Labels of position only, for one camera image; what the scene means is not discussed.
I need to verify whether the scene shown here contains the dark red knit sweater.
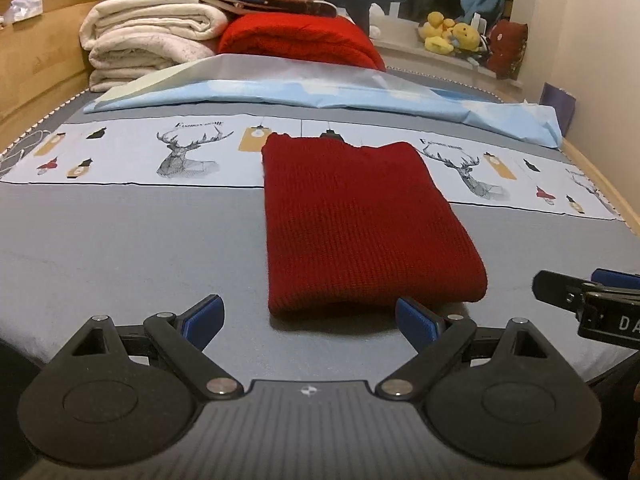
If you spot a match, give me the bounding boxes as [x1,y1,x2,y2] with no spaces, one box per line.
[262,134,488,320]

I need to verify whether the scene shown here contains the deer print bed sheet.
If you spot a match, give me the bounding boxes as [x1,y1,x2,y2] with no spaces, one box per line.
[1,96,639,384]

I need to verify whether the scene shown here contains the purple paper bag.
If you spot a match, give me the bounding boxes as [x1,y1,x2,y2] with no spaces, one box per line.
[539,82,577,136]

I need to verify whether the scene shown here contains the light blue folded sheet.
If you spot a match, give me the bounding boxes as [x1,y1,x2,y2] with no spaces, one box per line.
[84,54,563,148]

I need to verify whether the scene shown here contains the yellow round plush toy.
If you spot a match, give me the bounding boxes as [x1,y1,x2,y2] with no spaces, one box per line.
[450,23,480,52]

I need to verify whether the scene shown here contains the yellow duck plush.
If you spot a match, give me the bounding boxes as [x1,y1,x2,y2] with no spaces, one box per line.
[418,11,456,55]

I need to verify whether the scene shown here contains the cream folded quilt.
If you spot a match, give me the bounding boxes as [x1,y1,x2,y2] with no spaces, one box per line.
[78,0,229,92]

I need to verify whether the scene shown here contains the bright red folded blanket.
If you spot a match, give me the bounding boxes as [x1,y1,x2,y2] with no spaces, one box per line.
[218,13,386,72]

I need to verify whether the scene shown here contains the white plush toy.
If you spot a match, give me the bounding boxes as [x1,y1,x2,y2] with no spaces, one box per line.
[369,3,385,39]

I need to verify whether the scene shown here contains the tissue box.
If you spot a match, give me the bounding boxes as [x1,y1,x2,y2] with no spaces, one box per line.
[1,0,43,25]

